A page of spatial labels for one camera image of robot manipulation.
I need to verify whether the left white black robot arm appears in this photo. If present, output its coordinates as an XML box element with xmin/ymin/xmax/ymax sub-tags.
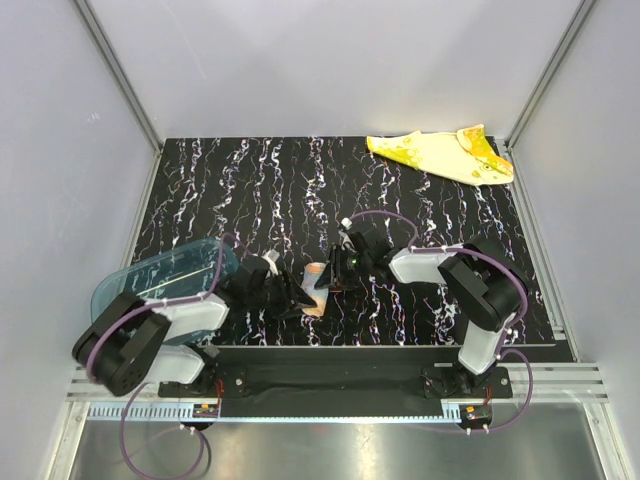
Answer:
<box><xmin>71</xmin><ymin>256</ymin><xmax>318</xmax><ymax>397</ymax></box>

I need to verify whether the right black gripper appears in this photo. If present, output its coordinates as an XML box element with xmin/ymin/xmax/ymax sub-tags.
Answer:
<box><xmin>315</xmin><ymin>245</ymin><xmax>372</xmax><ymax>293</ymax></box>

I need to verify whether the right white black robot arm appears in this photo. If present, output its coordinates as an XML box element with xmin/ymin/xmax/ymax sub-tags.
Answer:
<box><xmin>314</xmin><ymin>235</ymin><xmax>528</xmax><ymax>397</ymax></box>

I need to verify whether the right orange connector box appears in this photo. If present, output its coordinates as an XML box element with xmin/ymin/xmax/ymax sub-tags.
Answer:
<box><xmin>462</xmin><ymin>404</ymin><xmax>493</xmax><ymax>427</ymax></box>

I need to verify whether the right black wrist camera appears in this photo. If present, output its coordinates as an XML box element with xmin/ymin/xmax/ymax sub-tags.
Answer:
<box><xmin>339</xmin><ymin>218</ymin><xmax>391</xmax><ymax>258</ymax></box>

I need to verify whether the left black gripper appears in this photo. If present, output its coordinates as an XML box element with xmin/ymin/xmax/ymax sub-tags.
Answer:
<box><xmin>247</xmin><ymin>268</ymin><xmax>316</xmax><ymax>321</ymax></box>

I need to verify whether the yellow cream towel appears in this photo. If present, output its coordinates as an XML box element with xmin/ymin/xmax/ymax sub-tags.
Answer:
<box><xmin>366</xmin><ymin>124</ymin><xmax>515</xmax><ymax>186</ymax></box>

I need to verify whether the aluminium frame post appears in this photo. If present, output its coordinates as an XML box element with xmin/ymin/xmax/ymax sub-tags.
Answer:
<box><xmin>69</xmin><ymin>0</ymin><xmax>164</xmax><ymax>156</ymax></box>
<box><xmin>504</xmin><ymin>0</ymin><xmax>599</xmax><ymax>151</ymax></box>

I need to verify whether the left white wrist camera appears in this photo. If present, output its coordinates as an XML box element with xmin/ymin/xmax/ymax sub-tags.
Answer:
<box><xmin>262</xmin><ymin>250</ymin><xmax>280</xmax><ymax>276</ymax></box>

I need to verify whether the left aluminium frame post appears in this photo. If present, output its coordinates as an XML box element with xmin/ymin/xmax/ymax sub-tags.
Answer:
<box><xmin>69</xmin><ymin>0</ymin><xmax>164</xmax><ymax>156</ymax></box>

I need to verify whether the orange polka dot towel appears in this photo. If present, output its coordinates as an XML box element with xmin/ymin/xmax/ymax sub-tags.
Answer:
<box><xmin>302</xmin><ymin>262</ymin><xmax>329</xmax><ymax>318</ymax></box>

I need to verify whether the blue transparent plastic bin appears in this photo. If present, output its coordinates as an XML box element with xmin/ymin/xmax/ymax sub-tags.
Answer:
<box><xmin>90</xmin><ymin>238</ymin><xmax>239</xmax><ymax>323</ymax></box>

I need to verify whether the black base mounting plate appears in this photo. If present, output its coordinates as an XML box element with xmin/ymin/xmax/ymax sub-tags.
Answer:
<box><xmin>159</xmin><ymin>346</ymin><xmax>513</xmax><ymax>400</ymax></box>

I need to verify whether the left small connector box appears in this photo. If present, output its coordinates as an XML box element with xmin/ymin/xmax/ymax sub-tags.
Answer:
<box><xmin>192</xmin><ymin>402</ymin><xmax>220</xmax><ymax>419</ymax></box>

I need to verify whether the right aluminium frame post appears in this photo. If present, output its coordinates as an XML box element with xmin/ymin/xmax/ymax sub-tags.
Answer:
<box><xmin>504</xmin><ymin>0</ymin><xmax>599</xmax><ymax>151</ymax></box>

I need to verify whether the aluminium front rail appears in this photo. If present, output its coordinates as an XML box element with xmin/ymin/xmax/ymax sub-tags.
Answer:
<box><xmin>66</xmin><ymin>363</ymin><xmax>608</xmax><ymax>424</ymax></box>

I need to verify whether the black marbled table mat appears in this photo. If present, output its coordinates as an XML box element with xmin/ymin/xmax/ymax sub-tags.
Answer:
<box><xmin>133</xmin><ymin>137</ymin><xmax>555</xmax><ymax>348</ymax></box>

